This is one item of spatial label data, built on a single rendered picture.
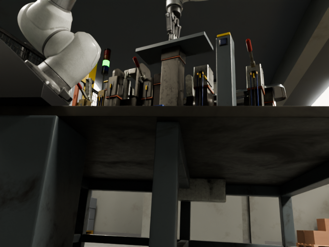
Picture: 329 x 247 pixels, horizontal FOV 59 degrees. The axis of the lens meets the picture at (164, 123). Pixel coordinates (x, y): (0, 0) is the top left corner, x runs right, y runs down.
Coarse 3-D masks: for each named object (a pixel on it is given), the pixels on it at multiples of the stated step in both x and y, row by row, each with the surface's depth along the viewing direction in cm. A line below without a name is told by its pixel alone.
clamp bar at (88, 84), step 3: (87, 78) 190; (90, 78) 190; (87, 81) 190; (90, 81) 189; (93, 81) 193; (87, 84) 190; (90, 84) 189; (87, 87) 189; (90, 87) 189; (87, 90) 189; (90, 90) 188; (87, 93) 188; (90, 93) 188; (87, 96) 188; (90, 96) 188
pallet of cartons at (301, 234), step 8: (320, 224) 638; (328, 224) 620; (304, 232) 607; (312, 232) 580; (320, 232) 579; (328, 232) 581; (304, 240) 607; (312, 240) 578; (320, 240) 574; (328, 240) 576
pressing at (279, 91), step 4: (272, 84) 142; (276, 84) 141; (280, 84) 141; (264, 88) 146; (268, 88) 146; (272, 88) 145; (276, 88) 145; (280, 88) 145; (236, 92) 151; (240, 92) 151; (244, 92) 151; (276, 92) 149; (280, 92) 149; (284, 92) 148; (212, 96) 157; (236, 96) 156; (240, 96) 156; (244, 96) 155; (276, 96) 153; (280, 96) 153; (284, 96) 152; (184, 100) 165; (212, 100) 163; (236, 100) 161; (240, 100) 161; (276, 100) 157; (280, 100) 156; (184, 104) 170; (212, 104) 168; (236, 104) 165; (240, 104) 165
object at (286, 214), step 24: (168, 144) 96; (168, 168) 93; (144, 192) 242; (168, 192) 91; (192, 192) 204; (216, 192) 202; (240, 192) 227; (264, 192) 225; (288, 192) 204; (168, 216) 88; (288, 216) 217; (96, 240) 228; (120, 240) 226; (144, 240) 224; (168, 240) 86; (192, 240) 221; (288, 240) 212
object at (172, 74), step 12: (168, 48) 142; (180, 48) 140; (168, 60) 140; (180, 60) 139; (168, 72) 137; (180, 72) 137; (168, 84) 135; (180, 84) 136; (168, 96) 133; (180, 96) 134
